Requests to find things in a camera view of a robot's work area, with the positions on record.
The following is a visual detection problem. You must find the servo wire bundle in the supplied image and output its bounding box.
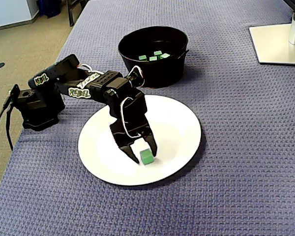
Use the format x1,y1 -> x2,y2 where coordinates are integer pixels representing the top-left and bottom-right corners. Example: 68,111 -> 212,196
119,97 -> 142,138
77,63 -> 100,77
127,65 -> 145,87

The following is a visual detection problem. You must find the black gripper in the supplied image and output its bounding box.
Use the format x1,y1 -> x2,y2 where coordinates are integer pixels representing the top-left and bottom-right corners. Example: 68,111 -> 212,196
109,94 -> 158,165

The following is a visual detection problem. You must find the blue woven table cloth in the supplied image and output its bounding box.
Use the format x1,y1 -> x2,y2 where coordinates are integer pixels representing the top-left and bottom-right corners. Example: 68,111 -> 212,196
0,0 -> 295,236

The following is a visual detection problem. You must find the blue bin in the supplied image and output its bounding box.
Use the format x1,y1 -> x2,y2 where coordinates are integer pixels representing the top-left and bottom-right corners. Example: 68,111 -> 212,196
36,0 -> 64,18

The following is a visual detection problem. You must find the white round plate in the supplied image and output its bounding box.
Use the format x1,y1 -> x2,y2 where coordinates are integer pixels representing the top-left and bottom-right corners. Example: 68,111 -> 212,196
77,94 -> 203,187

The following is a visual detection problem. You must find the dark chair frame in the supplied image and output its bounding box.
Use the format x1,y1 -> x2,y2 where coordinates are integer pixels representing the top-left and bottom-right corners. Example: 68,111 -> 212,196
66,0 -> 90,27

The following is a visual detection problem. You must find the black round bucket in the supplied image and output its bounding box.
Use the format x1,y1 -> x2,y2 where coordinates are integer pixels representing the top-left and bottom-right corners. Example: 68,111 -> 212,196
118,25 -> 190,89

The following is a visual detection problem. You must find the silver monitor stand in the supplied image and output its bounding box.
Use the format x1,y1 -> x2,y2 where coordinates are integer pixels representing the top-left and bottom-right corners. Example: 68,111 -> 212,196
248,12 -> 295,66

